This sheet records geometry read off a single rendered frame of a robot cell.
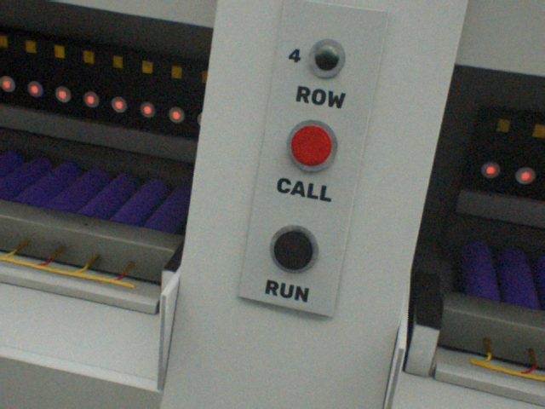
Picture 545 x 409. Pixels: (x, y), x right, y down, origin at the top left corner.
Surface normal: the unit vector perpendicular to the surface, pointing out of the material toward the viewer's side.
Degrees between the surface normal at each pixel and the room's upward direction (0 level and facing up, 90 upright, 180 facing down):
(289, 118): 90
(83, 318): 15
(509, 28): 105
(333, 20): 90
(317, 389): 90
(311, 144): 90
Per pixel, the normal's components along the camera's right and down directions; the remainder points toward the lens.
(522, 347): -0.22, 0.40
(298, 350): -0.18, 0.15
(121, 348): 0.11, -0.89
